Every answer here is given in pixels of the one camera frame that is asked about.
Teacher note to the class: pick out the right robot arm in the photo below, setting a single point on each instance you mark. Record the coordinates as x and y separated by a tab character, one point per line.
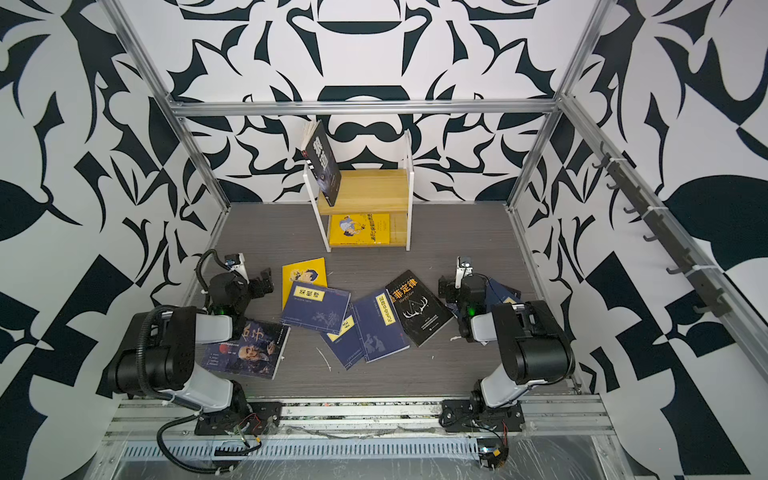
533	348

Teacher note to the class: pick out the white wooden bookshelf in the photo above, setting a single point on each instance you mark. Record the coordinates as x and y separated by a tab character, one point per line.
375	191

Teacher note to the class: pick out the black book leaning on shelf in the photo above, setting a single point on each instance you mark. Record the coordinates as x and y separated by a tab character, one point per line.
317	151

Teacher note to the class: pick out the navy book yellow label right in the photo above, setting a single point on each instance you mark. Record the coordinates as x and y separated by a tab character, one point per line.
497	293

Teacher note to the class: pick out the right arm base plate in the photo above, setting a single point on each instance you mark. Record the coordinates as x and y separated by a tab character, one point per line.
460	416

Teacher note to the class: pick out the small electronics board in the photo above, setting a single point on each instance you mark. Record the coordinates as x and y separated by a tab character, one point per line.
492	454

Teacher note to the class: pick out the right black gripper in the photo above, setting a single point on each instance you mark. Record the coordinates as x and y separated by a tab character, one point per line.
452	288

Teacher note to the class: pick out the black Murphy's law book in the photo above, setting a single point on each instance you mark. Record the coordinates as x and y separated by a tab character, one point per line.
421	313

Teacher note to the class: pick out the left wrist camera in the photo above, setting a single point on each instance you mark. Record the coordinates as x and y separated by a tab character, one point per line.
236	263

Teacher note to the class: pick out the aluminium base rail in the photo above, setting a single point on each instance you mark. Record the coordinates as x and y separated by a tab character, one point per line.
362	417

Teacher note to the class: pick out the navy Yijing book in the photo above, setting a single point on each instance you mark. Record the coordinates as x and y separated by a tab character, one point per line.
347	345

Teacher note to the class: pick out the yellow cartoon cover book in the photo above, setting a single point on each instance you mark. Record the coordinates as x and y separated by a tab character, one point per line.
309	271

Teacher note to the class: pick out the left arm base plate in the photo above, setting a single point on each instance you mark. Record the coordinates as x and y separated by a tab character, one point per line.
255	419

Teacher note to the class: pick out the aluminium frame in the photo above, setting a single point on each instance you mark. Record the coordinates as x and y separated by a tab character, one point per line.
744	323

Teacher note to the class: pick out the purple Guiguzi portrait book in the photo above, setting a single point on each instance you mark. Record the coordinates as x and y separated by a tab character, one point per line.
256	353

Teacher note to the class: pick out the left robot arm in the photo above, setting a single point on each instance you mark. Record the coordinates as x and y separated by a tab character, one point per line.
156	357

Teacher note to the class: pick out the white cable duct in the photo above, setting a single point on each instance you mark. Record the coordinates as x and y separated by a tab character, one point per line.
334	449

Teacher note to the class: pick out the yellow book in shelf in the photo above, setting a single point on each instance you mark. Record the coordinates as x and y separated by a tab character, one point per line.
359	229

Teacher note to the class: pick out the navy book with figures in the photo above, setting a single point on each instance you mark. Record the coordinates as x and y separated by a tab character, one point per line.
316	308
378	326

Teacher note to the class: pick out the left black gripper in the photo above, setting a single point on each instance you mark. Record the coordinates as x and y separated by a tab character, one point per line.
257	285

